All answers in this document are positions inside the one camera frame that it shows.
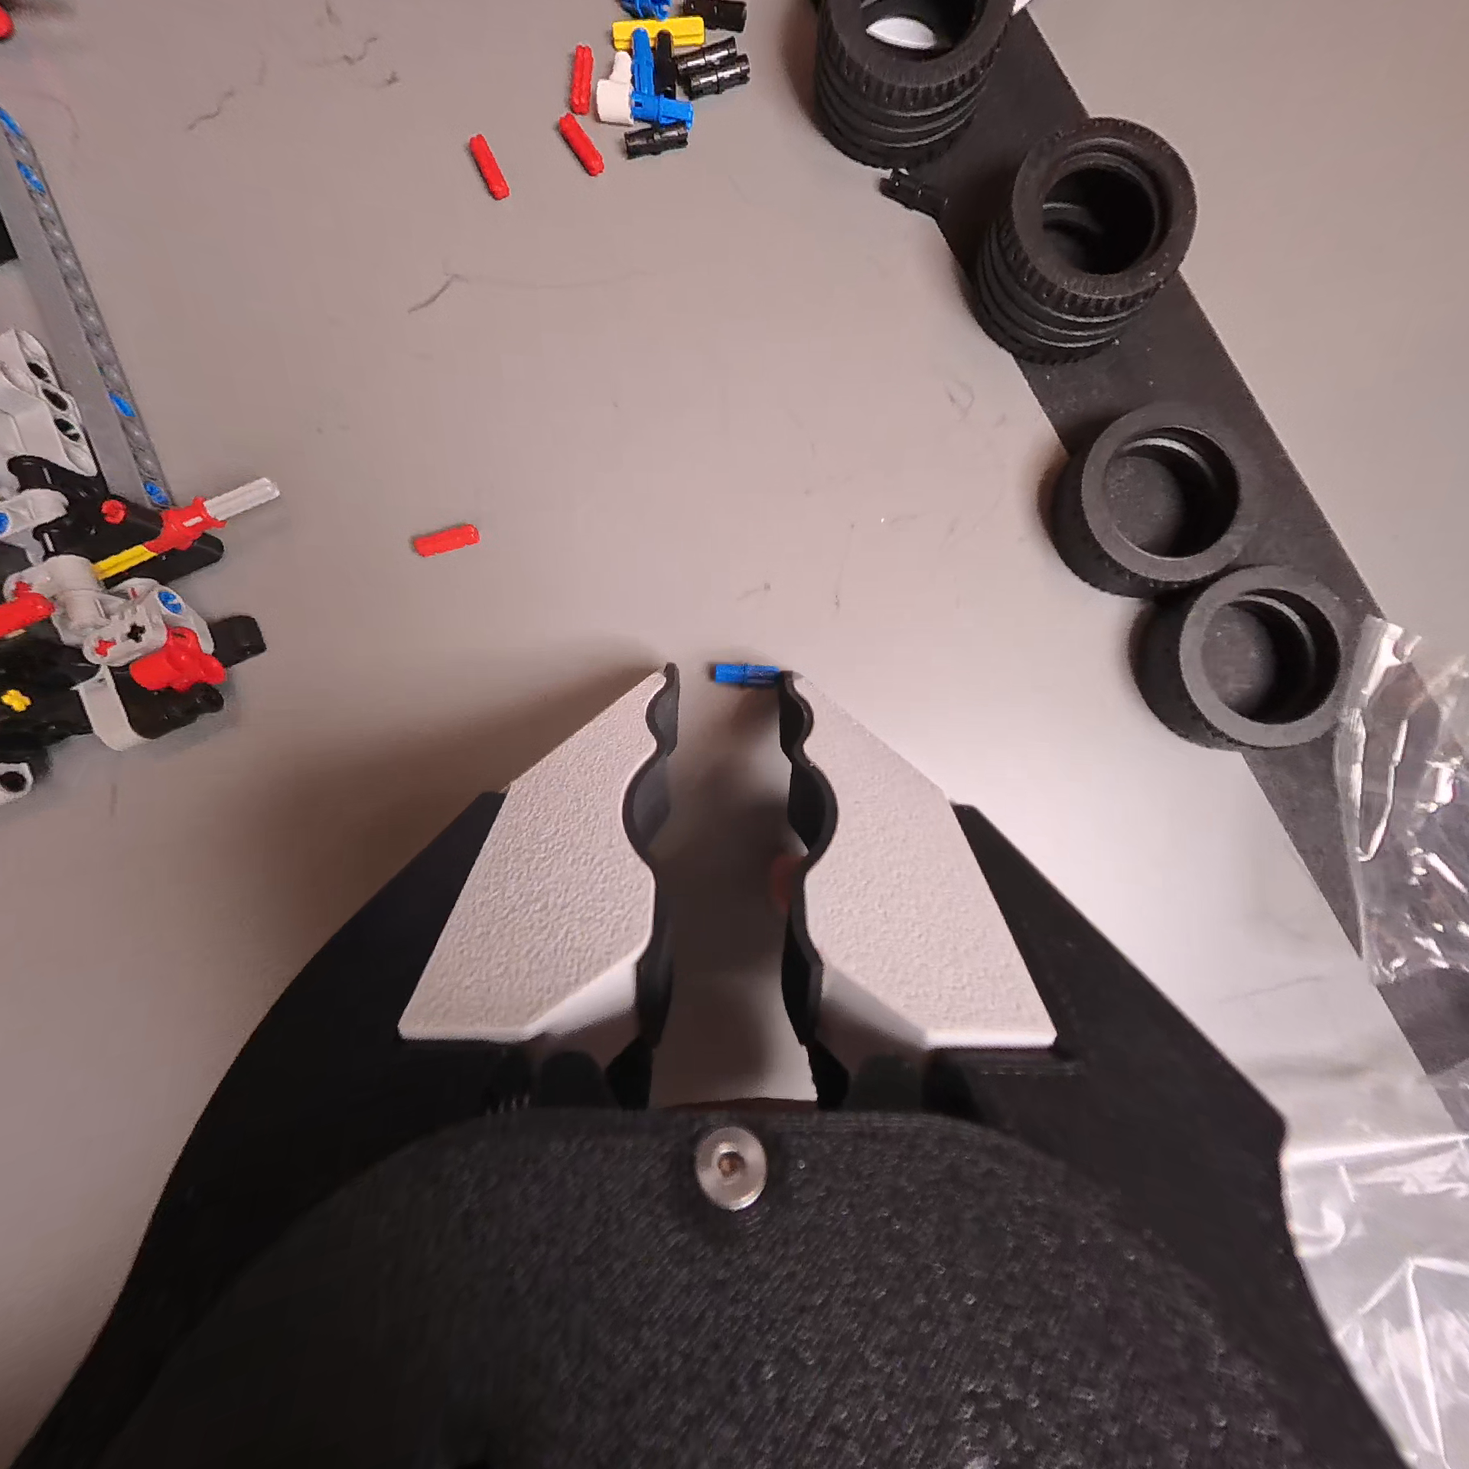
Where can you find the black tyre stack white rim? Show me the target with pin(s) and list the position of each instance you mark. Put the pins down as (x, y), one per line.
(895, 104)

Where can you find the black lego tyre stack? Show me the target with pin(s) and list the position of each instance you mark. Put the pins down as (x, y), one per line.
(1034, 276)

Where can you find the pile of small lego parts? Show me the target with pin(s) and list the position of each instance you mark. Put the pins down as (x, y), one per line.
(660, 93)

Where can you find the black foam strip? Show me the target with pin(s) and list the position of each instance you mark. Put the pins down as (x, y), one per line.
(1262, 379)

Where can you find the blue lego pin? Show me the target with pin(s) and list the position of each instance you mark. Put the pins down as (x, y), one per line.
(740, 675)

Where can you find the black lego pin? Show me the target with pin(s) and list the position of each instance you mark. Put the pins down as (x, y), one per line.
(916, 192)

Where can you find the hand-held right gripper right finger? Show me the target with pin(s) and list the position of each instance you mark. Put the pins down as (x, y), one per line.
(907, 896)

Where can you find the clear plastic bag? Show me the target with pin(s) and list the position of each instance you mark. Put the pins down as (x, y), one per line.
(1401, 1262)

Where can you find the partly built lego car model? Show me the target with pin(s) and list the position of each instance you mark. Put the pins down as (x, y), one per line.
(126, 643)

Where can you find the red lego pin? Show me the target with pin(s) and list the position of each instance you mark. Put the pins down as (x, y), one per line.
(446, 540)
(581, 145)
(583, 78)
(489, 168)

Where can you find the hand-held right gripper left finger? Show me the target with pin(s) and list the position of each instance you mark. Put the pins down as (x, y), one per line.
(540, 896)

